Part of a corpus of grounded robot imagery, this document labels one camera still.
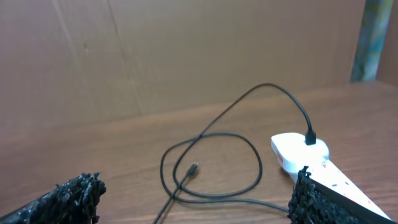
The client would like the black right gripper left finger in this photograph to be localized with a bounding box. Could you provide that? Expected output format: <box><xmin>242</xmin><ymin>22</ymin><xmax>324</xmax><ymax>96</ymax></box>
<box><xmin>1</xmin><ymin>172</ymin><xmax>106</xmax><ymax>224</ymax></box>

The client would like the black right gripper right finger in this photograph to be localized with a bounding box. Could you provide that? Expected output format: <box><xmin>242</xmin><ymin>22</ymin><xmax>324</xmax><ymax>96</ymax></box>
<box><xmin>287</xmin><ymin>166</ymin><xmax>397</xmax><ymax>224</ymax></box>

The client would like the black USB charging cable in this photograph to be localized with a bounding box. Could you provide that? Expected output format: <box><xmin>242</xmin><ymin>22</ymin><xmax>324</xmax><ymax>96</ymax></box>
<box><xmin>152</xmin><ymin>82</ymin><xmax>317</xmax><ymax>224</ymax></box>

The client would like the white power strip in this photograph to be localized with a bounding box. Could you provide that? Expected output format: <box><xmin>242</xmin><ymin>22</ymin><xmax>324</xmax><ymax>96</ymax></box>
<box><xmin>270</xmin><ymin>132</ymin><xmax>392</xmax><ymax>220</ymax></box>

